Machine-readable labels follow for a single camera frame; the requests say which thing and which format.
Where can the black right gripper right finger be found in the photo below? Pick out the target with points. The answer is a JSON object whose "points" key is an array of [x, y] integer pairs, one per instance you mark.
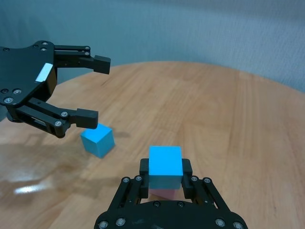
{"points": [[187, 181]]}

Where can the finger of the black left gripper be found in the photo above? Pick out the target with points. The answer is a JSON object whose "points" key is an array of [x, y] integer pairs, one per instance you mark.
{"points": [[100, 64], [85, 118]]}

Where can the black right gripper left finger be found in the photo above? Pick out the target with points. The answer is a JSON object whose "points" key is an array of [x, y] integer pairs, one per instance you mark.
{"points": [[144, 181]]}

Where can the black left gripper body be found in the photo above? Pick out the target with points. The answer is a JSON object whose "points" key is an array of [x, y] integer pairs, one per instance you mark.
{"points": [[21, 71]]}

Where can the pink wooden cube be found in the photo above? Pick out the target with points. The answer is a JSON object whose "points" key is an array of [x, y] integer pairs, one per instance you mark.
{"points": [[166, 194]]}

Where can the blue wooden cube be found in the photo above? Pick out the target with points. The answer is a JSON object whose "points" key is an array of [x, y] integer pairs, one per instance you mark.
{"points": [[97, 140], [165, 164]]}

